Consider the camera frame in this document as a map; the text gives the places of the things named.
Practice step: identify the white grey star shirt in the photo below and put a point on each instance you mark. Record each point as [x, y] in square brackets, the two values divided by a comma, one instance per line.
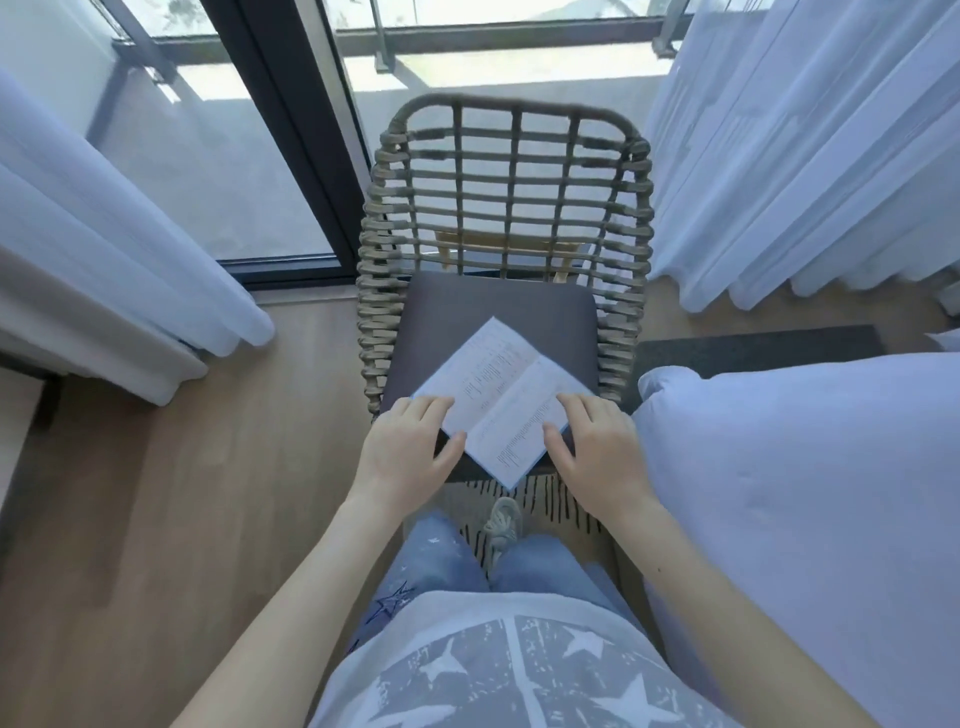
[510, 667]

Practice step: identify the grey seat cushion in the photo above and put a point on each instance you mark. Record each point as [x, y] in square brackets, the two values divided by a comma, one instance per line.
[457, 315]

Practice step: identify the grey balcony railing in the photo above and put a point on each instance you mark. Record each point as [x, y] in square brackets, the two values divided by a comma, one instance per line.
[510, 34]

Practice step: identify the person's left thumb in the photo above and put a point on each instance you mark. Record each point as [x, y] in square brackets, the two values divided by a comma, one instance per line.
[452, 454]

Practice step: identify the dark grey rug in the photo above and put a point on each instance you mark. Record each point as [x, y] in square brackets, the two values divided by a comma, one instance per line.
[750, 349]

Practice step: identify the black sliding door frame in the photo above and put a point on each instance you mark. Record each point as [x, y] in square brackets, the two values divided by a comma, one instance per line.
[292, 135]

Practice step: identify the person's right hand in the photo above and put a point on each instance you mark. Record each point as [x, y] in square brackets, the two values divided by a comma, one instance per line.
[600, 465]

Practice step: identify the person's right thumb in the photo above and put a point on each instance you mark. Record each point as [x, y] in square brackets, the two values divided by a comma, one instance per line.
[556, 451]

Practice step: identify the grey laced sneaker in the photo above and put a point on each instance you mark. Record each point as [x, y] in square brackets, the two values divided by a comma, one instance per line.
[501, 529]

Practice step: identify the white bed duvet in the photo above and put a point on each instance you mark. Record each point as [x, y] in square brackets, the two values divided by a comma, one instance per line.
[810, 510]

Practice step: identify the striped beige rug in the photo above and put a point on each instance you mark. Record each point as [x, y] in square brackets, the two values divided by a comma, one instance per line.
[547, 504]

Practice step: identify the white sheer curtain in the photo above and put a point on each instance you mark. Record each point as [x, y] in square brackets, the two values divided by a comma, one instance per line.
[105, 255]
[795, 150]

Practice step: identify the blue star-patch jeans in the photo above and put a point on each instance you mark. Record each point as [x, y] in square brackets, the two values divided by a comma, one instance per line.
[442, 566]

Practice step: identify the person's left hand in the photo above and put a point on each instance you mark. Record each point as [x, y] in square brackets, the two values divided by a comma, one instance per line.
[397, 461]

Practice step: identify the person's right forearm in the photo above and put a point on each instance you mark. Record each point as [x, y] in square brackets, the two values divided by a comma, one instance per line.
[720, 630]

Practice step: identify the person's left forearm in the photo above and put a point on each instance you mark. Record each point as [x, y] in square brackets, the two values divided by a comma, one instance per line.
[300, 622]

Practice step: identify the woven wicker chair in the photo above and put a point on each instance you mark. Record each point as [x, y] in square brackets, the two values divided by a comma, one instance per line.
[510, 172]

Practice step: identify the white printed paper sheet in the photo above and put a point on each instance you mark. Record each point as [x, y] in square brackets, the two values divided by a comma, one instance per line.
[502, 390]

